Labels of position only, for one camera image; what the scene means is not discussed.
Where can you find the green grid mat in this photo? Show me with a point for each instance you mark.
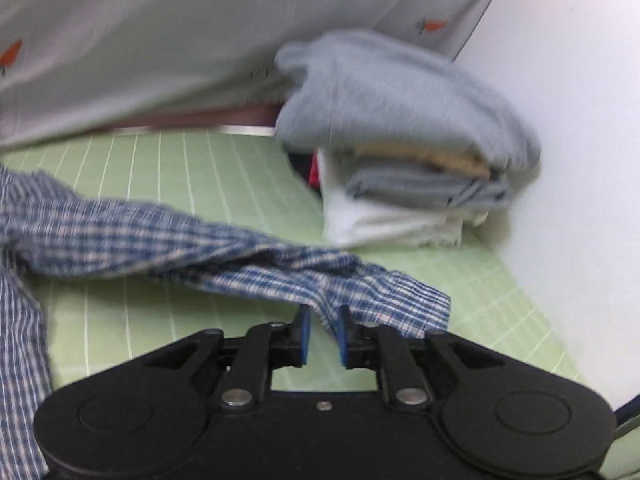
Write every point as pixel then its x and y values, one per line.
pixel 200 175

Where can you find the reddish wooden rail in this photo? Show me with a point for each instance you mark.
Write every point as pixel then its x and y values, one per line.
pixel 200 119

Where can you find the grey folded garment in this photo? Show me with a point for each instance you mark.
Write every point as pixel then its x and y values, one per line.
pixel 400 186

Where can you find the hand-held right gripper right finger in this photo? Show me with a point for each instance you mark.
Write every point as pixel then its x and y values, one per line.
pixel 344 336

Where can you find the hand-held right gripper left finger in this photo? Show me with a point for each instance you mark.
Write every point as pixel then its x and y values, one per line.
pixel 303 336

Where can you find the blue plaid shirt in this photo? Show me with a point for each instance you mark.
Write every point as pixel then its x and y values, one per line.
pixel 150 240

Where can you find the red cloth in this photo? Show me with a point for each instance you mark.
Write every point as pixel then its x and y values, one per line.
pixel 315 176

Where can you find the pale grey printed curtain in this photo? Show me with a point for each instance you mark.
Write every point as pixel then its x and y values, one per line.
pixel 200 35

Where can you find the grey-blue folded sweater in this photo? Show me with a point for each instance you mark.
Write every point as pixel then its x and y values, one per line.
pixel 390 95

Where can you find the white folded garment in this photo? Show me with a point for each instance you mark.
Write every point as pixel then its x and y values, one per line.
pixel 375 225

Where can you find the tan folded garment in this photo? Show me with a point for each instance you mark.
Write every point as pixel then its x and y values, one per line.
pixel 452 161

